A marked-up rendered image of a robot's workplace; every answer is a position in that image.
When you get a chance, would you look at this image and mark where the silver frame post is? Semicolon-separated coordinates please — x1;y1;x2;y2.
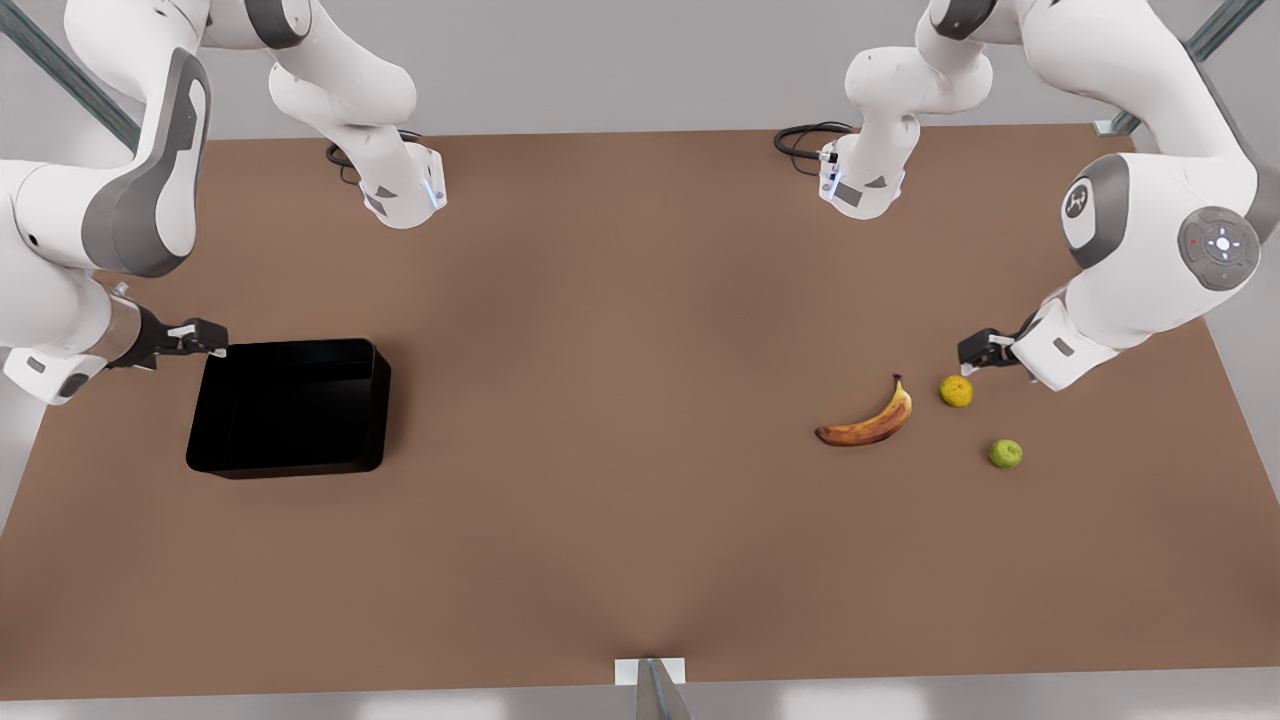
1093;0;1267;138
613;657;693;720
0;0;142;153

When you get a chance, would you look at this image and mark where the yellow brown-spotted banana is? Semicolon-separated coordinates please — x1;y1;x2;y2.
815;374;913;448

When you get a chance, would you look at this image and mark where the black storage box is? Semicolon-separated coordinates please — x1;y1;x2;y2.
186;338;392;480

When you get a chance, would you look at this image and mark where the black cable loop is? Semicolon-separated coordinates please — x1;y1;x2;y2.
773;121;857;182
325;129;425;187

